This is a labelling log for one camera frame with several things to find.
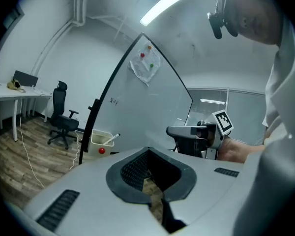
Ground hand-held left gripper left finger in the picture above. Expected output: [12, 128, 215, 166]
[23, 146, 168, 236]

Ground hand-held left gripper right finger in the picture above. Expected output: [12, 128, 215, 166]
[148, 147, 246, 236]

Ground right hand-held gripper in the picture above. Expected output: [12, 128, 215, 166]
[166, 109, 235, 160]

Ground white marker tray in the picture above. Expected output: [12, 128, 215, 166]
[88, 129, 115, 157]

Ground white marker with black cap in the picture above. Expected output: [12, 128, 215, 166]
[105, 133, 121, 146]

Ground person's right forearm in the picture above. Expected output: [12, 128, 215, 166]
[217, 135, 267, 162]

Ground large black-framed whiteboard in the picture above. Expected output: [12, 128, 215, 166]
[78, 32, 194, 166]

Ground crumpled white paper sheet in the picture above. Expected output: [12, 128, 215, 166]
[129, 40, 161, 87]

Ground black office chair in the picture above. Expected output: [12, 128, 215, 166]
[47, 80, 80, 150]

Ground person's white shirt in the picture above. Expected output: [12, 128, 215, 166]
[262, 16, 295, 162]

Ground long ceiling light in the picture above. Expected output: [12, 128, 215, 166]
[139, 0, 194, 26]

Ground yellow cloth bag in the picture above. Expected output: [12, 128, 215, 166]
[6, 79, 26, 93]

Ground person's head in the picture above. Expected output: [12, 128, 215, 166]
[221, 0, 282, 46]

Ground thin white cable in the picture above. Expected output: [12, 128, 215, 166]
[18, 96, 81, 189]

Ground black head-mounted camera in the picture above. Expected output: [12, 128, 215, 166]
[206, 0, 239, 40]

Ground white wall pipe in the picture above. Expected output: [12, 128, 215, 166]
[30, 0, 87, 77]

